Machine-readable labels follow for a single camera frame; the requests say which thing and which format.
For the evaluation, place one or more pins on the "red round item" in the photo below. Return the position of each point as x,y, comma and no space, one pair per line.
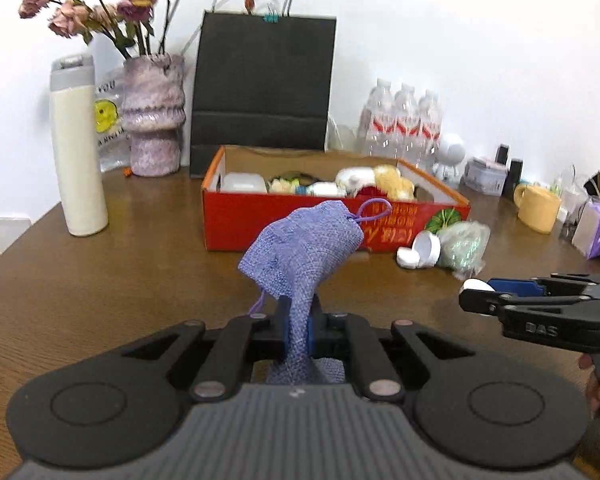
371,191

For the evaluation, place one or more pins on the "white jar lid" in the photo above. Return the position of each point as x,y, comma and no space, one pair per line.
408,258

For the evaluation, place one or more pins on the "small white round object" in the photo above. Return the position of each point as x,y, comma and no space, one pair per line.
475,284

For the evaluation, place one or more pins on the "clear water bottle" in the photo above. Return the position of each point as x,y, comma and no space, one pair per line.
429,130
406,127
380,125

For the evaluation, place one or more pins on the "white booklet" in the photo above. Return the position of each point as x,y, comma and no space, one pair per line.
2,242

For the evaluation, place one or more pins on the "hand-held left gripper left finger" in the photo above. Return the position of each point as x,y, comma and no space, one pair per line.
281,330

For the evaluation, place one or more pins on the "small white bottle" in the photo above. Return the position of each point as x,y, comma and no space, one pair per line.
325,190

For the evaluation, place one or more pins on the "purple tissue pack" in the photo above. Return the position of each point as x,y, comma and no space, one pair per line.
595,230

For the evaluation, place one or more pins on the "cream thermos bottle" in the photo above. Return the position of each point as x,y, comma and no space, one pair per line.
77,160

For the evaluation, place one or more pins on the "small orange charm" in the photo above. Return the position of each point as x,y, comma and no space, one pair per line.
249,2

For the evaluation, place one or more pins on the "white plastic box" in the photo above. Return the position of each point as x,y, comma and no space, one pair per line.
242,183

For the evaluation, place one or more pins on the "small black bottle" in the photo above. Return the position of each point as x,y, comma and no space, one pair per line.
502,154
513,179

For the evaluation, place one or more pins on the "grey tin box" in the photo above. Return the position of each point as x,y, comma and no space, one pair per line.
485,176

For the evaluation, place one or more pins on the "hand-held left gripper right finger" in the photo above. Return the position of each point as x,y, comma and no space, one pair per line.
312,332

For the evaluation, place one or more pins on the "black paper bag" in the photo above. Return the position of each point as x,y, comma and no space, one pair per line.
262,85

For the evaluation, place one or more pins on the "red cardboard box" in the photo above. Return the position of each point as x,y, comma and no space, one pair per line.
230,220

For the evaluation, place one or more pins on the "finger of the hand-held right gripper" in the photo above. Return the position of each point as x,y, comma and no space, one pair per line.
480,302
520,286

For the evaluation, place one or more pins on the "white robot figure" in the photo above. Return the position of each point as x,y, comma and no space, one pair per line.
451,152

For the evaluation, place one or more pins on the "yellow plush toy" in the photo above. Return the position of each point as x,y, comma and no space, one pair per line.
392,182

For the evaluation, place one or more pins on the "wooden desktop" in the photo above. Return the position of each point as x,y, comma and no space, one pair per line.
105,285

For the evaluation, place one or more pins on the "white plush toy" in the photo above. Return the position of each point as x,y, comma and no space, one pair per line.
355,178

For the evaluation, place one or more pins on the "teal binder clip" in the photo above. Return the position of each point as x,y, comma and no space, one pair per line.
270,18

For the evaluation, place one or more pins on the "yellow mug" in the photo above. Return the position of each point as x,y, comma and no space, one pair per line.
537,210

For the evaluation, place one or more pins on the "clear plastic wrap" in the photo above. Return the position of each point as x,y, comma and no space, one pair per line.
342,135

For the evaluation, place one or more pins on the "clear plastic container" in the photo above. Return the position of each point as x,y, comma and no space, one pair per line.
570,195

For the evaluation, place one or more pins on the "clear printed plastic bag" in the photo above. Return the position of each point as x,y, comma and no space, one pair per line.
107,115

